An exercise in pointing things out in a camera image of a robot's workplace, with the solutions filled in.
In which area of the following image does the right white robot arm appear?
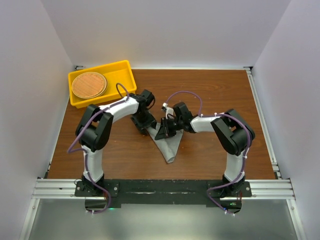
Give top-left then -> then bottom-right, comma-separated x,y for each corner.
154,102 -> 255,197

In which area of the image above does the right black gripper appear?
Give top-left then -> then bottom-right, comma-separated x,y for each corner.
155,117 -> 183,141

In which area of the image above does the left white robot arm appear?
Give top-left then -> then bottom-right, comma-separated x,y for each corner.
75,89 -> 157,196

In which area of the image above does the aluminium frame rail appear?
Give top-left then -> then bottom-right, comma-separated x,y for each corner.
20,179 -> 307,240

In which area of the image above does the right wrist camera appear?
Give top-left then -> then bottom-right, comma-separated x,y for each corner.
161,102 -> 175,119

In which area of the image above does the yellow plastic bin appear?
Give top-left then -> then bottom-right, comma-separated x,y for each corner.
68,60 -> 137,109

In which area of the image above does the round woven coaster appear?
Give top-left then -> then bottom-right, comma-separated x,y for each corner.
71,72 -> 108,99

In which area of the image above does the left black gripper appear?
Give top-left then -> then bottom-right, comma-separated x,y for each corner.
130,109 -> 157,135

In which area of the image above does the grey cloth napkin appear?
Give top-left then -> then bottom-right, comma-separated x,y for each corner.
146,123 -> 184,164

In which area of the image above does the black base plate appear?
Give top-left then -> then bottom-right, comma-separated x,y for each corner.
74,179 -> 252,213

